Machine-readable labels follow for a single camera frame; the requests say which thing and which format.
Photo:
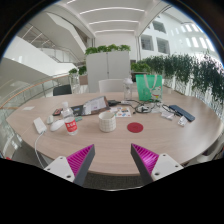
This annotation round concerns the green plant hedge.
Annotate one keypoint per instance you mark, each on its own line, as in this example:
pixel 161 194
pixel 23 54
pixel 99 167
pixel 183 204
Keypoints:
pixel 196 75

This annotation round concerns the ceiling light strips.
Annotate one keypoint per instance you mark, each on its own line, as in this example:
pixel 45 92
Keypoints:
pixel 111 9

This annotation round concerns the white grid-pattern mug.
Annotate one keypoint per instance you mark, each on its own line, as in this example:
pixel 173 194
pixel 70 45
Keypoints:
pixel 107 122

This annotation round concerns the red and black small box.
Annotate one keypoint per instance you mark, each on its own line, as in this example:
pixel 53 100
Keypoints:
pixel 57 112

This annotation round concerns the white cabinet topped with plants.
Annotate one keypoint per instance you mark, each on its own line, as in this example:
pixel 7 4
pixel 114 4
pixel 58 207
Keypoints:
pixel 106 71

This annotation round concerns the white paper slip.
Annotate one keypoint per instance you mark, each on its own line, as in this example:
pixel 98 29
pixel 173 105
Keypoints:
pixel 28 108

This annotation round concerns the small grey-white oval mouse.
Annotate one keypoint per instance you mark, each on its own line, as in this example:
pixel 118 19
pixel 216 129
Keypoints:
pixel 50 119

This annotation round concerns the black notebook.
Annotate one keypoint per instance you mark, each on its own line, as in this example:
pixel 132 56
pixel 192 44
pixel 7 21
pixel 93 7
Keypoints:
pixel 76 110

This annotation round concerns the flat round red coaster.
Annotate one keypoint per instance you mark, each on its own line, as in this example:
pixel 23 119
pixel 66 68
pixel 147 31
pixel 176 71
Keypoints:
pixel 135 127

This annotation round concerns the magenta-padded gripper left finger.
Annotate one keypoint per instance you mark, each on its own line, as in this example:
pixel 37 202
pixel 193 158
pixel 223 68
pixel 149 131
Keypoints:
pixel 60 166

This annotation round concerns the clear white-lidded drink jug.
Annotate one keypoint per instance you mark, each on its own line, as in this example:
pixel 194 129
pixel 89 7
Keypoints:
pixel 128 90

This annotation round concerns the white name card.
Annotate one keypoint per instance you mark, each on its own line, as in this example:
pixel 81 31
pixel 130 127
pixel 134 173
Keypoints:
pixel 167 115

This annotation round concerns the black power adapter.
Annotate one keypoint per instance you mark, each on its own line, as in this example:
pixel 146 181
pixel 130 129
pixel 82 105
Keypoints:
pixel 113 102

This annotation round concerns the brown clipboard with papers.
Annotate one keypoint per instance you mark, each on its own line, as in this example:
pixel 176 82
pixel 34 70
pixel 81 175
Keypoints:
pixel 95 105

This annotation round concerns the small green wrapped packet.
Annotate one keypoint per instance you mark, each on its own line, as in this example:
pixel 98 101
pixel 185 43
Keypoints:
pixel 78 118

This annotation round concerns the dark blue flat case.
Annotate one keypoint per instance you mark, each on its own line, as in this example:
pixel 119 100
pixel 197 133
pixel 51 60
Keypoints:
pixel 181 112

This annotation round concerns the glass railing with wooden handrail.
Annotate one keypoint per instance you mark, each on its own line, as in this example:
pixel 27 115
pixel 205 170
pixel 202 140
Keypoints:
pixel 20 96

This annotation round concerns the white computer mouse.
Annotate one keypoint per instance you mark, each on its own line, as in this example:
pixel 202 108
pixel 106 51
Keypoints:
pixel 56 125

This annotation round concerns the black chair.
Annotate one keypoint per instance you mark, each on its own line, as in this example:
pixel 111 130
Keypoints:
pixel 62 90

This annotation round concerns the white chair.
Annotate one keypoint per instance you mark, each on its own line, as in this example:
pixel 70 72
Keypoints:
pixel 210 151
pixel 110 86

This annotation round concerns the green tote bag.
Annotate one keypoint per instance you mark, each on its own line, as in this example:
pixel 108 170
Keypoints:
pixel 148 89

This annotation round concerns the white power strip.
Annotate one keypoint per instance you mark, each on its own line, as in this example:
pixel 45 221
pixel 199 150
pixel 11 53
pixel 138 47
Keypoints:
pixel 40 125

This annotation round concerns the clear red-labelled water bottle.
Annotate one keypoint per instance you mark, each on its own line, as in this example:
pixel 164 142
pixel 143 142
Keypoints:
pixel 70 126

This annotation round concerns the potted green plants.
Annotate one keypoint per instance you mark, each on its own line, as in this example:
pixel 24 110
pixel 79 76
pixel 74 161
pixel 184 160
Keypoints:
pixel 81 70

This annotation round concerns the colourful sticker sheet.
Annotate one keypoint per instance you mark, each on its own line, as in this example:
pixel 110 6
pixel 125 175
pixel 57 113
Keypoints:
pixel 121 112

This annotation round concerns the small clear plastic packet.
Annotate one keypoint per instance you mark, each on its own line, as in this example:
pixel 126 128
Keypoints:
pixel 182 121

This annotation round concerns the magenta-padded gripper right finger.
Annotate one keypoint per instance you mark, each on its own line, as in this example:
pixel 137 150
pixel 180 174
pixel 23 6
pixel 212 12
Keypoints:
pixel 165 165

